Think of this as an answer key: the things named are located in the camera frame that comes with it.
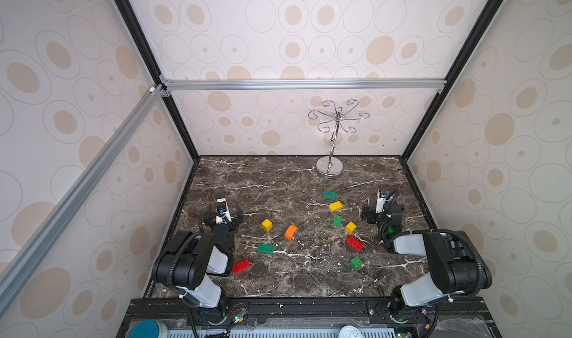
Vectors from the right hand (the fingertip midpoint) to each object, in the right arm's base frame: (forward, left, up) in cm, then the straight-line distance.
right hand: (385, 205), depth 94 cm
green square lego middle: (-8, +21, -2) cm, 22 cm away
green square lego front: (-24, +15, -3) cm, 29 cm away
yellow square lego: (-11, +50, -2) cm, 51 cm away
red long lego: (-27, +58, -3) cm, 64 cm away
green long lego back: (+7, +22, -4) cm, 24 cm away
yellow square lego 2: (-10, +16, -2) cm, 19 cm away
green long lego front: (-20, +49, -4) cm, 53 cm away
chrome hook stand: (+25, +21, -3) cm, 32 cm away
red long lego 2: (-16, +14, -4) cm, 22 cm away
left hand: (-7, +64, +9) cm, 65 cm away
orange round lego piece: (-13, +40, -2) cm, 42 cm away
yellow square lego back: (+1, +20, -4) cm, 21 cm away
